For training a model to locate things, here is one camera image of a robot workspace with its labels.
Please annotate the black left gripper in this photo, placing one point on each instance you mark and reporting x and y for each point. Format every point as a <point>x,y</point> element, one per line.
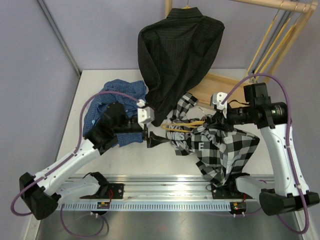
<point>153,140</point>

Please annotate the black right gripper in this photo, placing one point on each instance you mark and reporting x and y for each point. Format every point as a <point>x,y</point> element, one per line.
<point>220,120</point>

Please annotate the black white checkered shirt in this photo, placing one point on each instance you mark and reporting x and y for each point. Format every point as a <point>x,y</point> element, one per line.
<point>220,154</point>

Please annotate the hanger of checkered shirt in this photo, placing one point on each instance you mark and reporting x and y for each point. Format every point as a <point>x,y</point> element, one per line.
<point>190,125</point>

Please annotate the blue plaid shirt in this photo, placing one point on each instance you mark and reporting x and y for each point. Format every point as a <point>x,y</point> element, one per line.
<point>117,105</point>

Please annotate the hanger of plaid shirt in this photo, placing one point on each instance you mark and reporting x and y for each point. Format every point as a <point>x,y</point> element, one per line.
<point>261,44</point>

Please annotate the black pinstripe shirt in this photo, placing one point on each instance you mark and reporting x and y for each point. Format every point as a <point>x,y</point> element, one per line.
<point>175,54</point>

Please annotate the yellow hanger of white shirt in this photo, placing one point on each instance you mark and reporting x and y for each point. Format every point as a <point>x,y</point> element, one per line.
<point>298,26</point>

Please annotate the yellow hanger of blue shirt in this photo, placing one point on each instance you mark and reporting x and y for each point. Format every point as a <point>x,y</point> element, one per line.
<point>275,47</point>

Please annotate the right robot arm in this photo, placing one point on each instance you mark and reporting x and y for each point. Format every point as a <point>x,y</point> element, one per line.
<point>289,192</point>

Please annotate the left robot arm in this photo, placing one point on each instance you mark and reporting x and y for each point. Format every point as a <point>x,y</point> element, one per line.
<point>44,191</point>

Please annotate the hanger of black shirt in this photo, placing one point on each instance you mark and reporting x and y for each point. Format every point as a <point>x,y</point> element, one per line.
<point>187,5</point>

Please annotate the wooden clothes rack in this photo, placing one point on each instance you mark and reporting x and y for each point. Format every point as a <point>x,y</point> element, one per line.
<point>215,82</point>

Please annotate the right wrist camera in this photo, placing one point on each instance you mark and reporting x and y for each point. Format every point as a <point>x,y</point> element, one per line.
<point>217,101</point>

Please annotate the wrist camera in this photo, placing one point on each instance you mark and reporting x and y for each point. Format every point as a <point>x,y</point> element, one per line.
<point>217,101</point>
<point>145,114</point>

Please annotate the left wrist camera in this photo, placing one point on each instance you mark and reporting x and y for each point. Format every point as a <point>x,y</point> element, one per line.
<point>145,114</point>

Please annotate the aluminium rail base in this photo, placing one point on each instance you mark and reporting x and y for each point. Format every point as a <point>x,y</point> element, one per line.
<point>163,188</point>

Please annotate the white slotted cable duct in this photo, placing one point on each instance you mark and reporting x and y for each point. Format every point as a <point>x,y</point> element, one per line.
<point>148,206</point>

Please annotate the aluminium corner frame post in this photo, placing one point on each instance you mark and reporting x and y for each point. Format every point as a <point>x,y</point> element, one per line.
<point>58,35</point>

